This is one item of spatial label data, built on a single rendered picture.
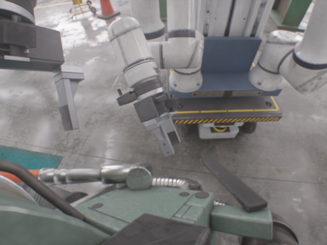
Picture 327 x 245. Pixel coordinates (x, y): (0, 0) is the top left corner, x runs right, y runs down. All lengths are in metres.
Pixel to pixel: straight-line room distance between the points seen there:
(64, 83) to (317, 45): 0.74
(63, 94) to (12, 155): 1.50
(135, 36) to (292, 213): 1.22
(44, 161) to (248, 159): 1.54
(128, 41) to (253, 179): 1.05
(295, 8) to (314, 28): 2.58
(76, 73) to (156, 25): 0.50
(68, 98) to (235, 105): 0.88
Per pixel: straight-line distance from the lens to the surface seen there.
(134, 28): 0.42
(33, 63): 0.28
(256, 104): 1.05
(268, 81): 0.98
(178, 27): 0.51
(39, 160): 1.52
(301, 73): 0.80
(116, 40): 0.42
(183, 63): 0.51
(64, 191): 0.21
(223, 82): 0.96
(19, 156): 1.70
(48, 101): 1.94
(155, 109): 0.34
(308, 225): 1.29
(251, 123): 1.17
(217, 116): 0.90
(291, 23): 3.36
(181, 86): 0.84
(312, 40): 0.73
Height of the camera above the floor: 1.01
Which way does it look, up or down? 56 degrees down
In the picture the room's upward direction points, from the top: 6 degrees counter-clockwise
